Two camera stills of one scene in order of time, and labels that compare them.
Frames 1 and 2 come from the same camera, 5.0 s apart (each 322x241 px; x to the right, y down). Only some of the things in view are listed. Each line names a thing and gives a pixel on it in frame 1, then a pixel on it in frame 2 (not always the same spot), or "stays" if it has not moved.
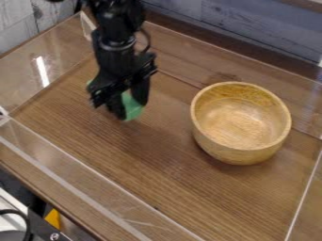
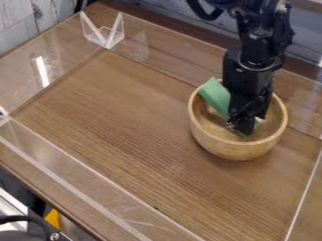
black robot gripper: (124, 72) → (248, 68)
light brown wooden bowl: (240, 122) stays
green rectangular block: (132, 109) → (216, 96)
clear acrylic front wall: (86, 197) stays
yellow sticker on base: (53, 218) stays
